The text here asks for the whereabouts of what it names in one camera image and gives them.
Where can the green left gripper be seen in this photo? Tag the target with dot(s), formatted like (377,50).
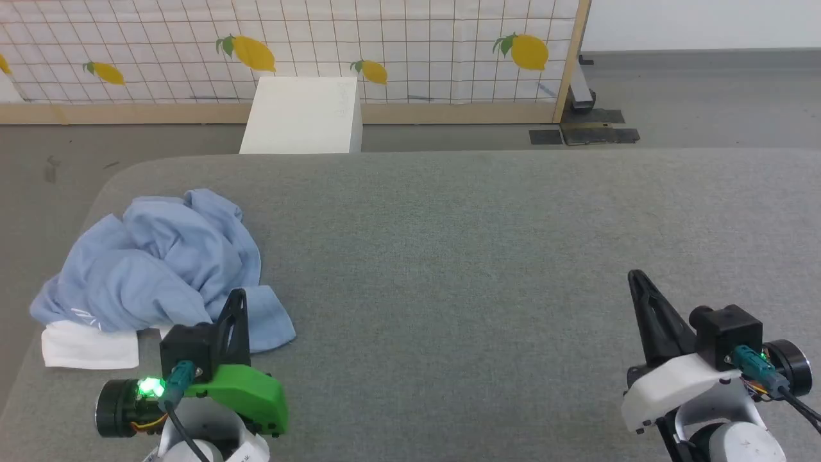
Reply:
(256,398)

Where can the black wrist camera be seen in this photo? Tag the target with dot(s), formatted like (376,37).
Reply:
(731,330)
(189,350)

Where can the white box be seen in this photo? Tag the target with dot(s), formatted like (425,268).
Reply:
(301,115)

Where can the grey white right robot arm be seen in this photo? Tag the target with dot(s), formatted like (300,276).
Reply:
(737,443)

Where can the light blue shirt white collar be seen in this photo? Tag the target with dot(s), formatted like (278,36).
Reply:
(160,269)

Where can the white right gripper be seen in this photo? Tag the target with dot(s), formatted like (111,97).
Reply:
(673,385)

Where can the small black floor mat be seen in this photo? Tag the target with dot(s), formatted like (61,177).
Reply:
(545,136)

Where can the black floor mat under foot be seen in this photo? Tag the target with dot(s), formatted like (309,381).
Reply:
(600,117)

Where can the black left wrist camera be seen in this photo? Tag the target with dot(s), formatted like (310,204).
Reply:
(189,350)

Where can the metal partition foot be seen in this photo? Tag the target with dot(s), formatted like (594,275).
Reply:
(580,90)

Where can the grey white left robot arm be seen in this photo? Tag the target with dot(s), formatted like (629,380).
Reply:
(115,407)

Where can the long black floor mat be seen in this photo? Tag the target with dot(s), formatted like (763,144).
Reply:
(603,135)

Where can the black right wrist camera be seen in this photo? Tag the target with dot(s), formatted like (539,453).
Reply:
(731,330)

